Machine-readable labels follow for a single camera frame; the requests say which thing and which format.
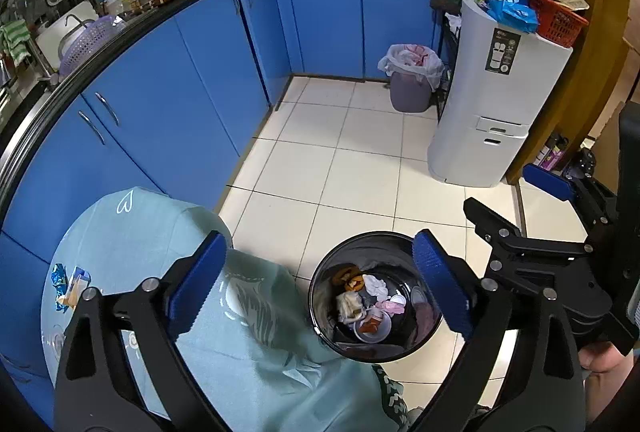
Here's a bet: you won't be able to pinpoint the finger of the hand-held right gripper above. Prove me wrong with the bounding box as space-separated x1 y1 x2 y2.
463 197 593 270
522 163 618 227

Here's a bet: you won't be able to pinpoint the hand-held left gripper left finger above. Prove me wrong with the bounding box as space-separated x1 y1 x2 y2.
52 231 228 432

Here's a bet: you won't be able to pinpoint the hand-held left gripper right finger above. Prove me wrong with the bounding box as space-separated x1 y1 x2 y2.
412 229 588 432

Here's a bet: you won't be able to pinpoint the black round trash bin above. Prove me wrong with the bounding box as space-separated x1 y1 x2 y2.
308 231 445 365

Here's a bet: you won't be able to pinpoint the orange ring-shaped wrapper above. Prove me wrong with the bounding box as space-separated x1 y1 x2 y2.
332 263 366 293

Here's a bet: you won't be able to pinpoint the person's right hand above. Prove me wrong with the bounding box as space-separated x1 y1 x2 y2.
579 341 636 420

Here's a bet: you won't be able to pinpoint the white crumpled tissue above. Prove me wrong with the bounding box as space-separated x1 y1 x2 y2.
362 273 390 299

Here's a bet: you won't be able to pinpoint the round table with teal cloth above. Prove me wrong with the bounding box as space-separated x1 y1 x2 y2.
40 185 401 432

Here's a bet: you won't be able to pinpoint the white tall appliance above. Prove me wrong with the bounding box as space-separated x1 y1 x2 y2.
427 0 573 189

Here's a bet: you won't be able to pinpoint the beige crumpled packet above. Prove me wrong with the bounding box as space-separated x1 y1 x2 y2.
336 292 368 324

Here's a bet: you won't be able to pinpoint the blue and tan snack packet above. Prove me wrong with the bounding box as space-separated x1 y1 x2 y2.
57 266 93 309

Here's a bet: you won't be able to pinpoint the blue crumpled snack wrapper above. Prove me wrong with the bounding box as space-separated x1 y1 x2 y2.
50 263 71 312

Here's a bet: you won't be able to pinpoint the red plastic basket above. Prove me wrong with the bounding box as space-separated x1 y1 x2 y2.
505 0 590 49

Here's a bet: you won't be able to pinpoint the grey bin with white bag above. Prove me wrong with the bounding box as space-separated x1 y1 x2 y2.
377 43 446 113

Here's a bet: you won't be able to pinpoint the blue plastic packet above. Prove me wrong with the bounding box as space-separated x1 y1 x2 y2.
470 0 540 33

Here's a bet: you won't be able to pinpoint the blue kitchen cabinets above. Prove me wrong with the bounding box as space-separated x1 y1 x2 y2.
0 0 471 378

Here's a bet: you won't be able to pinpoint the purple plastic colander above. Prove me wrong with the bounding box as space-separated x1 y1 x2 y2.
59 16 126 76

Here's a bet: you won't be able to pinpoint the green striped towel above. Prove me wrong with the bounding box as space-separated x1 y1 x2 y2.
0 20 31 68

